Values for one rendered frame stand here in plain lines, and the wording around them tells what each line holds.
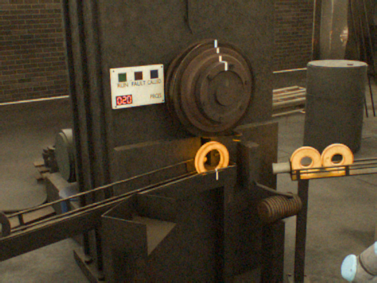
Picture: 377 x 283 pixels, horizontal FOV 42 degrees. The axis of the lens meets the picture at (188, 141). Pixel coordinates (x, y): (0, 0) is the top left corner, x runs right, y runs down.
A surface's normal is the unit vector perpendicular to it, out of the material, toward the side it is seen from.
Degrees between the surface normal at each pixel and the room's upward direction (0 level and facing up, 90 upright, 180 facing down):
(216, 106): 90
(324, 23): 90
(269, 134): 90
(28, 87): 90
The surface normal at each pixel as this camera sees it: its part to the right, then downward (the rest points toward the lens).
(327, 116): -0.47, 0.25
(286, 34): 0.50, 0.23
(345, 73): -0.02, 0.28
